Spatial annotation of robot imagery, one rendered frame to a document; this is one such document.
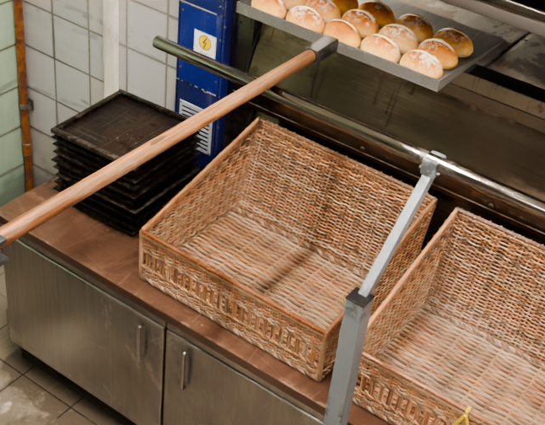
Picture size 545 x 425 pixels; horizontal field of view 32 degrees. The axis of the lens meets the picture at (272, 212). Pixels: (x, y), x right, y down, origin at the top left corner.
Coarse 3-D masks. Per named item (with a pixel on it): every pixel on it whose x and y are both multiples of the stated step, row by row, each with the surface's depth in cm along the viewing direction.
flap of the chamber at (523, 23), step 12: (444, 0) 193; (456, 0) 192; (468, 0) 190; (516, 0) 196; (528, 0) 197; (540, 0) 199; (480, 12) 190; (492, 12) 188; (504, 12) 187; (516, 24) 187; (528, 24) 185; (540, 24) 184
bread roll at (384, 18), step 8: (368, 0) 230; (376, 0) 229; (360, 8) 230; (368, 8) 228; (376, 8) 227; (384, 8) 227; (376, 16) 227; (384, 16) 227; (392, 16) 227; (384, 24) 227
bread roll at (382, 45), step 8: (368, 40) 214; (376, 40) 212; (384, 40) 212; (392, 40) 212; (360, 48) 216; (368, 48) 213; (376, 48) 212; (384, 48) 211; (392, 48) 211; (384, 56) 212; (392, 56) 212; (400, 56) 214
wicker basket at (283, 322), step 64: (256, 128) 255; (192, 192) 242; (256, 192) 260; (320, 192) 249; (384, 192) 238; (192, 256) 223; (256, 256) 249; (320, 256) 251; (256, 320) 219; (320, 320) 231
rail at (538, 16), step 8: (480, 0) 189; (488, 0) 188; (496, 0) 187; (504, 0) 186; (512, 0) 187; (504, 8) 187; (512, 8) 186; (520, 8) 185; (528, 8) 184; (536, 8) 184; (528, 16) 185; (536, 16) 184; (544, 16) 183
